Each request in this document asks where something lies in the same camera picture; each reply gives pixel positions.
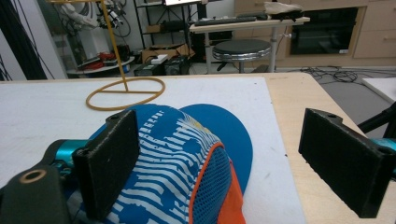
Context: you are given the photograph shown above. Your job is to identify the black round stool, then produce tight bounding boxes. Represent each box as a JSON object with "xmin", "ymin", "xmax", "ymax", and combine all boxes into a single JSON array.
[{"xmin": 212, "ymin": 38, "xmax": 272, "ymax": 74}]

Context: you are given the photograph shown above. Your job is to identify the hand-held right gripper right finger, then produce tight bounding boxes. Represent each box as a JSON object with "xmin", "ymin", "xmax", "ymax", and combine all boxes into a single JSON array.
[{"xmin": 298, "ymin": 107, "xmax": 396, "ymax": 219}]

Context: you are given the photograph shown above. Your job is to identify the black cable bundle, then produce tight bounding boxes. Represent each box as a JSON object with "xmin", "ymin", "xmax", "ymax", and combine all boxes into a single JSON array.
[{"xmin": 0, "ymin": 0, "xmax": 49, "ymax": 81}]

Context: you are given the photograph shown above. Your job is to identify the cardboard box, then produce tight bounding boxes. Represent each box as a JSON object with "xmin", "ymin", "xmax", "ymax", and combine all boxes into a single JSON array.
[{"xmin": 141, "ymin": 43, "xmax": 196, "ymax": 64}]

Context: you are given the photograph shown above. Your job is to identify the black cables on floor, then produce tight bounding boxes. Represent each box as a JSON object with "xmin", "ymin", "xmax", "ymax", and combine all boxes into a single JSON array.
[{"xmin": 299, "ymin": 65, "xmax": 396, "ymax": 84}]

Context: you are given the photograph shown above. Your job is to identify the beige cloth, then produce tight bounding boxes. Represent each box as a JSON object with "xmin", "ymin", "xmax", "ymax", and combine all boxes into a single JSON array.
[{"xmin": 263, "ymin": 1, "xmax": 304, "ymax": 15}]

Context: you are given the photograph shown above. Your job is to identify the round white platform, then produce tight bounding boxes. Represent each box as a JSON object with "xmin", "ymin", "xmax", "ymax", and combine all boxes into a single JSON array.
[{"xmin": 66, "ymin": 56, "xmax": 135, "ymax": 76}]

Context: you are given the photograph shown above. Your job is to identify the black metal shelf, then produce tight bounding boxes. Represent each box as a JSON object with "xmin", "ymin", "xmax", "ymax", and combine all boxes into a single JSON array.
[{"xmin": 133, "ymin": 0, "xmax": 207, "ymax": 49}]

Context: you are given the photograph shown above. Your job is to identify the yellow wire hat stand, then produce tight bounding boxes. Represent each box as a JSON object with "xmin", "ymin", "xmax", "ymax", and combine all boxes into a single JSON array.
[{"xmin": 46, "ymin": 0, "xmax": 166, "ymax": 112}]

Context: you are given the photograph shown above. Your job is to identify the blue and orange cap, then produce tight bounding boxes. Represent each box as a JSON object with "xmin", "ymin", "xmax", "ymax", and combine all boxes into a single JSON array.
[{"xmin": 66, "ymin": 103, "xmax": 254, "ymax": 224}]

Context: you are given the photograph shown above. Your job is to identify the white mat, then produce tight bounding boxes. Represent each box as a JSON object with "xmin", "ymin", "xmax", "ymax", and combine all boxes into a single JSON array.
[{"xmin": 0, "ymin": 76, "xmax": 307, "ymax": 224}]

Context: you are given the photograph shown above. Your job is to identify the black tripod leg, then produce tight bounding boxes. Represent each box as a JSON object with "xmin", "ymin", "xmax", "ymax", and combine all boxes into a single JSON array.
[{"xmin": 357, "ymin": 102, "xmax": 396, "ymax": 139}]

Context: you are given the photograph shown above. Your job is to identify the black keyboard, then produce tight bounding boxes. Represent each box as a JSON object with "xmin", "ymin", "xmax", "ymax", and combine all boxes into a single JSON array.
[{"xmin": 193, "ymin": 16, "xmax": 258, "ymax": 27}]

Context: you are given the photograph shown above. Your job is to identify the light wooden desk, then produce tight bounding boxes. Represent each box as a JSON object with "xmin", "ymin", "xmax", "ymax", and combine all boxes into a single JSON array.
[{"xmin": 189, "ymin": 16, "xmax": 311, "ymax": 74}]

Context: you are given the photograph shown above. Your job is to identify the wooden cabinet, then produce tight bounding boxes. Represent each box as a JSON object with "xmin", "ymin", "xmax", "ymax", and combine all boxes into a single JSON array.
[{"xmin": 233, "ymin": 0, "xmax": 396, "ymax": 67}]

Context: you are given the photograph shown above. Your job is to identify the black built-in oven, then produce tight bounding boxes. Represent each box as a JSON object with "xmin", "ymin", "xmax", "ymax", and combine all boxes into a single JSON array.
[{"xmin": 290, "ymin": 7, "xmax": 360, "ymax": 56}]

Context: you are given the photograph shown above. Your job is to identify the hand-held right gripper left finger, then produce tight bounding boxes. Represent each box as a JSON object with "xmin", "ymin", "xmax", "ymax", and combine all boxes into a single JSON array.
[{"xmin": 72, "ymin": 108, "xmax": 141, "ymax": 221}]

